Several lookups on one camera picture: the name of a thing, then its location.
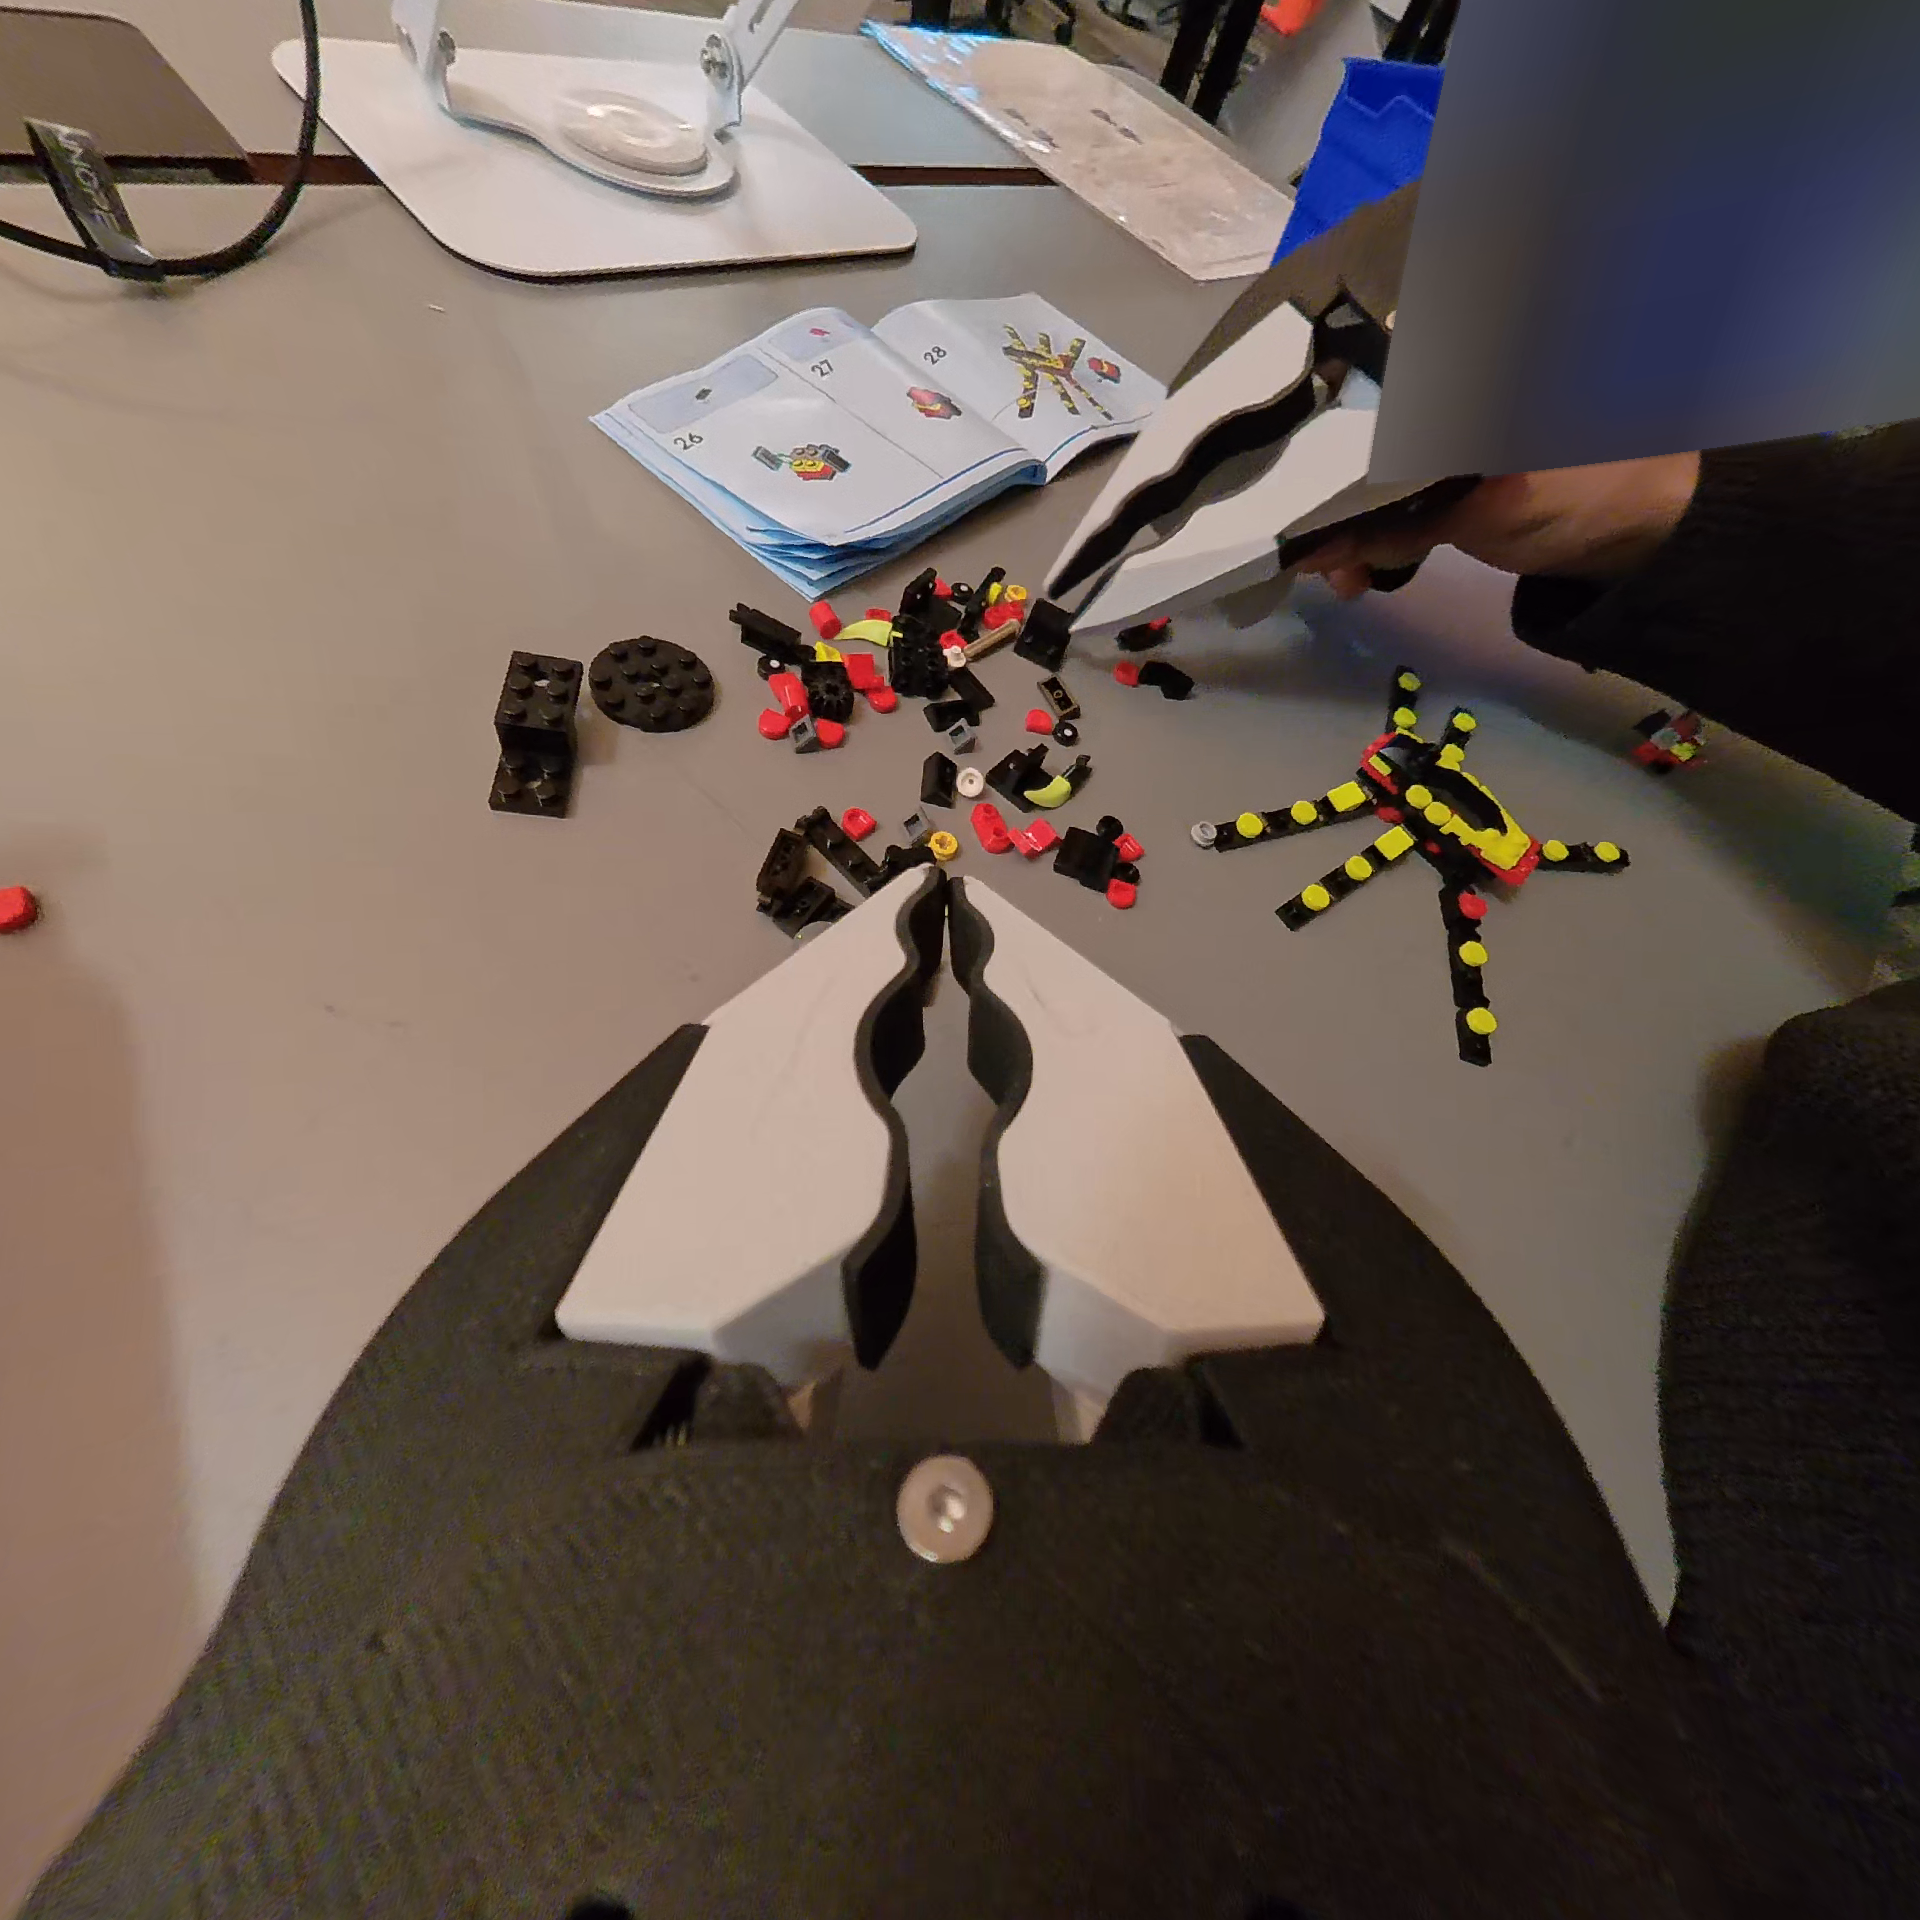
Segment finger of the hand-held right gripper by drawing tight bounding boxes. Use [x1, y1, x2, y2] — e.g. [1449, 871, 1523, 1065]
[1042, 301, 1321, 606]
[1070, 409, 1383, 635]

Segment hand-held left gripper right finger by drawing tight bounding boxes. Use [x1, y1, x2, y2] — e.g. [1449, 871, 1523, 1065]
[948, 873, 1330, 1443]

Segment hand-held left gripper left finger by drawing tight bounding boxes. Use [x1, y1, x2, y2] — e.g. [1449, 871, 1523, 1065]
[556, 863, 952, 1431]

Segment pile of lego pieces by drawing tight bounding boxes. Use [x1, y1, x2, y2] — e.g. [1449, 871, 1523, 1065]
[728, 561, 1150, 939]

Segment black yellow lego spider model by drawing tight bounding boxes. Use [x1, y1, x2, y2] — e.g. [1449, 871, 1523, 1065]
[1192, 668, 1633, 1069]

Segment black lego bracket assembly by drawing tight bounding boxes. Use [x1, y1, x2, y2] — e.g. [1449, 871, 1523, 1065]
[488, 648, 588, 819]

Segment person's right forearm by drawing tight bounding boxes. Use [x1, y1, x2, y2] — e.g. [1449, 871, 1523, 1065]
[1511, 422, 1920, 824]

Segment lego instruction booklet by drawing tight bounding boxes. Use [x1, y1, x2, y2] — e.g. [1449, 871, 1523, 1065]
[590, 293, 1172, 600]

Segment black round lego plate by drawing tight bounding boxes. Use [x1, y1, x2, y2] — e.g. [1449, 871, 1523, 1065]
[588, 635, 721, 733]

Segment person's right hand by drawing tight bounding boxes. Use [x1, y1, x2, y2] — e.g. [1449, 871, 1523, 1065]
[1297, 448, 1707, 600]

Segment nested blue plastic bins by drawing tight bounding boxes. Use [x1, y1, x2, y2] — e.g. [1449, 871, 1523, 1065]
[1276, 57, 1449, 264]

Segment clear plastic bag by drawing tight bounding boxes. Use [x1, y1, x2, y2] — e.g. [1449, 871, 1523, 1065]
[863, 19, 1298, 283]

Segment white metal stand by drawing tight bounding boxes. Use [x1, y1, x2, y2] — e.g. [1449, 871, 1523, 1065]
[271, 0, 922, 283]

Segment person's black sweater torso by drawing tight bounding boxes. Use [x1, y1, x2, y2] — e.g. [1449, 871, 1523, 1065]
[1658, 982, 1920, 1920]

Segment black cable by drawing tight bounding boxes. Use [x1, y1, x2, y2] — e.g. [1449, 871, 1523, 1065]
[0, 0, 324, 288]

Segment desk cable cover flap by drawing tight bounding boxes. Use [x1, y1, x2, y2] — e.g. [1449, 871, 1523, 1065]
[0, 7, 250, 164]

